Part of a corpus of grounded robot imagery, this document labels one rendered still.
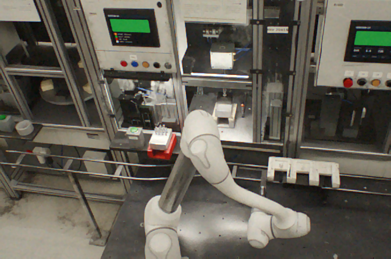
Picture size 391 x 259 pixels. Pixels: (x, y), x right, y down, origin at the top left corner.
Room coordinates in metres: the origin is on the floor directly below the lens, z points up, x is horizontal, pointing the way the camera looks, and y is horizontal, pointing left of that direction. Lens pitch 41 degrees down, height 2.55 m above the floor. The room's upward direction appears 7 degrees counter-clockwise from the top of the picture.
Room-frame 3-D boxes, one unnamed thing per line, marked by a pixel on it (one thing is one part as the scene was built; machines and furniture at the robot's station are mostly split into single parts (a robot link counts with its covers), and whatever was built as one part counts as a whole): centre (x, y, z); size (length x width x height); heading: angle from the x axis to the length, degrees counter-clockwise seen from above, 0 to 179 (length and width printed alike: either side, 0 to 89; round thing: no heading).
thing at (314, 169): (1.38, -0.53, 0.84); 0.36 x 0.14 x 0.10; 73
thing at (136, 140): (1.69, 0.35, 0.97); 0.08 x 0.08 x 0.12; 73
